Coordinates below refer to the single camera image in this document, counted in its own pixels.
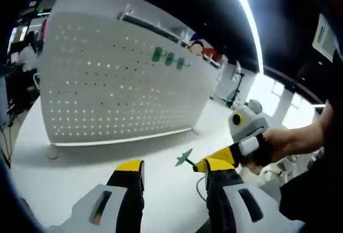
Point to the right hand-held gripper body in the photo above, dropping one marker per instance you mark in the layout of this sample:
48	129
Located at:
246	128

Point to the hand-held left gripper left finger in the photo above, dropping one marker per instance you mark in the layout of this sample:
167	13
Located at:
126	190

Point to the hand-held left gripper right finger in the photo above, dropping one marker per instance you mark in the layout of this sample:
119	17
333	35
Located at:
222	198

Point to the green hook assembly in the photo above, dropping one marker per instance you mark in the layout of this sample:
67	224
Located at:
157	53
169	59
180	64
185	157

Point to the white perforated mounting plate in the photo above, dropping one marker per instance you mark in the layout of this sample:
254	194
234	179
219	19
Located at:
107	96

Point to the person's right hand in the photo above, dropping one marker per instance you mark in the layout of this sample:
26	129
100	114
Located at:
273	142

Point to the black kick scooter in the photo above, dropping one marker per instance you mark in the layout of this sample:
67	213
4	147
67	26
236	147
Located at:
235	88

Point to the person's dark clothing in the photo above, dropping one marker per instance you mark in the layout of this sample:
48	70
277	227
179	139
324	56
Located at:
316	190

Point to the ceiling light strip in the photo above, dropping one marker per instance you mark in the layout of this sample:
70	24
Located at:
249	16

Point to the ceiling air vent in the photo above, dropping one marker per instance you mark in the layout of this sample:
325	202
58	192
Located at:
324	36

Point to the white partition panel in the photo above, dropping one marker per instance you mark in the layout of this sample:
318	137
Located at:
93	0

